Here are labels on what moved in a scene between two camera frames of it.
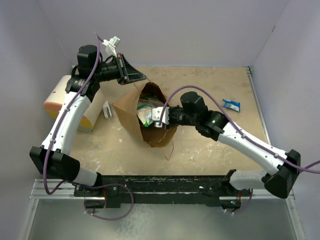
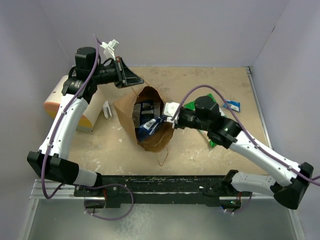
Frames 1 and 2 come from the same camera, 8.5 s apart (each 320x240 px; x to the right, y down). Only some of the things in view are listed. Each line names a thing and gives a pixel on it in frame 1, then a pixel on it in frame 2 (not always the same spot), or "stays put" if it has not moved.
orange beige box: x=54 y=97 stays put
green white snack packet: x=144 y=113 to x=192 y=106
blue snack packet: x=231 y=105 stays put
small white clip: x=107 y=110 stays put
